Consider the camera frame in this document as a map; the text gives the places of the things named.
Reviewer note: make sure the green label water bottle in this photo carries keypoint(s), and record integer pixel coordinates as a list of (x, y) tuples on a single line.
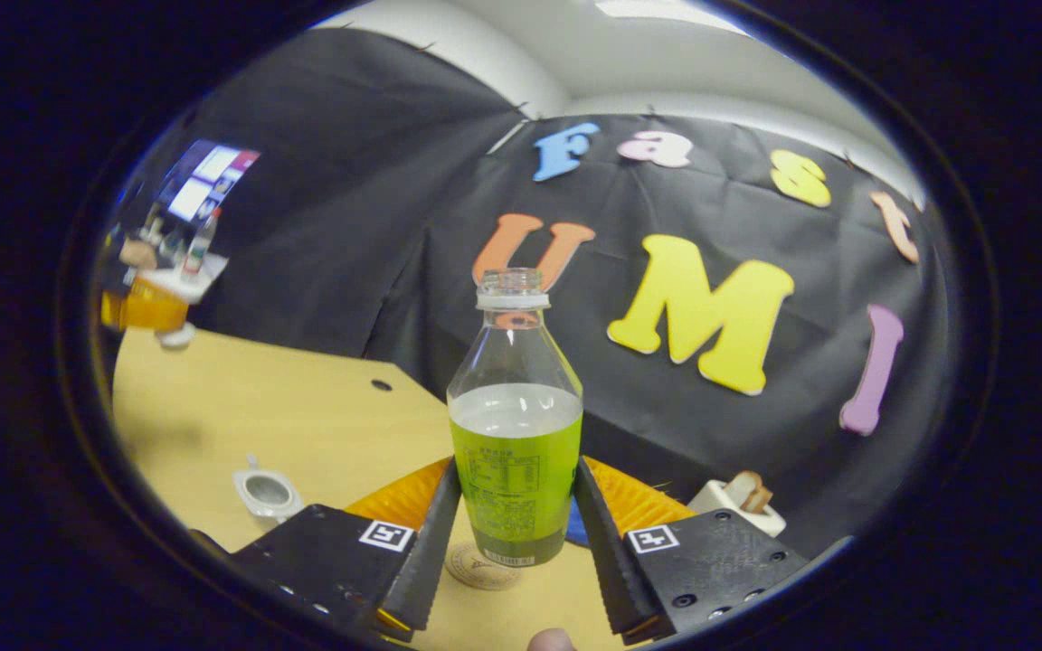
[(515, 470)]

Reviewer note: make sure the round brown coaster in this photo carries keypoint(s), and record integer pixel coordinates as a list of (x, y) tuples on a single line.
[(471, 571)]

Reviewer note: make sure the red cap plastic bottle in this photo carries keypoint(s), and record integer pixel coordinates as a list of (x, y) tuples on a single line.
[(200, 244)]

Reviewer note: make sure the light bread slice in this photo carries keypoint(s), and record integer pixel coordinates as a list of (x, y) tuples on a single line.
[(741, 488)]

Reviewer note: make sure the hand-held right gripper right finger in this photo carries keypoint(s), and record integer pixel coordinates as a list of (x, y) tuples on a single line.
[(607, 561)]

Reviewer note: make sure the computer monitor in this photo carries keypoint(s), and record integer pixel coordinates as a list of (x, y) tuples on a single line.
[(209, 181)]

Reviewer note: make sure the white teacup lid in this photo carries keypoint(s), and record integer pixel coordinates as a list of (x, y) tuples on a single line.
[(177, 337)]

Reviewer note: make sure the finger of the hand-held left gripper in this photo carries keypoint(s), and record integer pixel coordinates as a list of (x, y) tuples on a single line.
[(155, 307)]

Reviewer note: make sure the blue towel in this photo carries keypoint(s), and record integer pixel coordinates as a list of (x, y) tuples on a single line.
[(575, 526)]

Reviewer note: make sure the white ceramic teacup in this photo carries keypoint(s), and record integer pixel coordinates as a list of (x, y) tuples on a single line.
[(268, 493)]

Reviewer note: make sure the brown bread slice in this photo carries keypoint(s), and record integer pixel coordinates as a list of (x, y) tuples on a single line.
[(761, 500)]

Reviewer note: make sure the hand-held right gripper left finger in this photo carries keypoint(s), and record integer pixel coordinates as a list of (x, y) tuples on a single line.
[(435, 551)]

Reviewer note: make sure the white toaster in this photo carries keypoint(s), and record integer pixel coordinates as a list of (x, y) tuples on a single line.
[(711, 499)]

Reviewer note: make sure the white side table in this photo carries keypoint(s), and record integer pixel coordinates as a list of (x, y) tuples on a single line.
[(200, 282)]

